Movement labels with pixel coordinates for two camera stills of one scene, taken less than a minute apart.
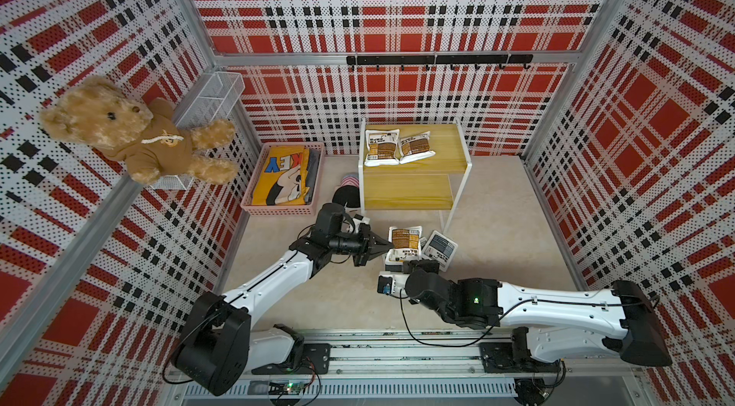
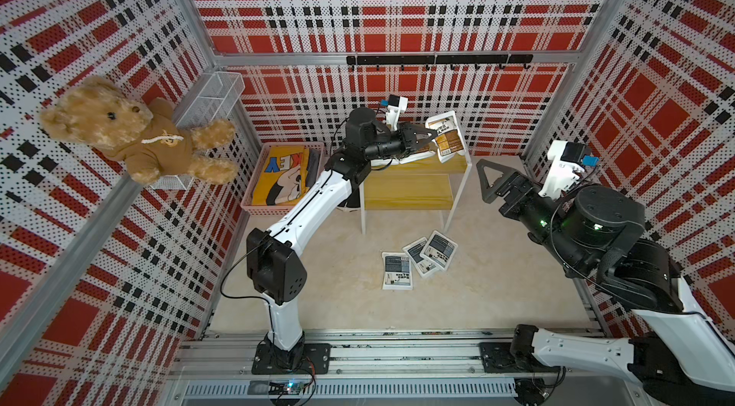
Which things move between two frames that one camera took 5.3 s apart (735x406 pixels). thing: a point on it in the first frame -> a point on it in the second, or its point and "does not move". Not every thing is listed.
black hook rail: x=511 y=58 does not move
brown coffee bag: x=406 y=236 -> x=449 y=137
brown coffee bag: x=414 y=147 does not move
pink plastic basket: x=286 y=179 does not move
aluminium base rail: x=475 y=368 does not move
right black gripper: x=415 y=264 -> x=530 y=190
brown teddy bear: x=95 y=113 does not move
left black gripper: x=369 y=248 -> x=407 y=130
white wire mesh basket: x=212 y=99 does not move
